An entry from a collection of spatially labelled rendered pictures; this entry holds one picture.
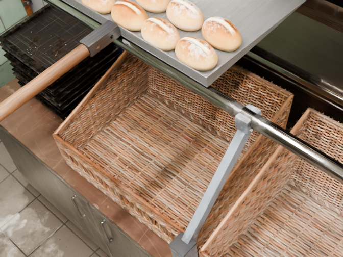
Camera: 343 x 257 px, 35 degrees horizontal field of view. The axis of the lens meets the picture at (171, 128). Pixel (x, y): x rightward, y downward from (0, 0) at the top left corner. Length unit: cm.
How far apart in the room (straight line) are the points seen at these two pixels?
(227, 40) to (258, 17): 13
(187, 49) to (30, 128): 96
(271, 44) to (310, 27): 13
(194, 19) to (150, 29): 10
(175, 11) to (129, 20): 10
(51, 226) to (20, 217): 15
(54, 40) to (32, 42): 8
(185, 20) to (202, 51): 12
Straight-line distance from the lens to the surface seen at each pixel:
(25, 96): 115
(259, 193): 150
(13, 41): 191
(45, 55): 181
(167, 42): 117
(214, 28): 116
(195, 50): 111
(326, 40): 139
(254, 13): 126
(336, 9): 130
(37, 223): 243
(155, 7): 127
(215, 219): 152
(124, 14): 124
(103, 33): 122
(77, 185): 175
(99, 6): 130
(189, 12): 120
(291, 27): 144
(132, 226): 163
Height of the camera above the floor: 199
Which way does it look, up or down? 51 degrees down
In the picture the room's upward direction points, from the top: 11 degrees counter-clockwise
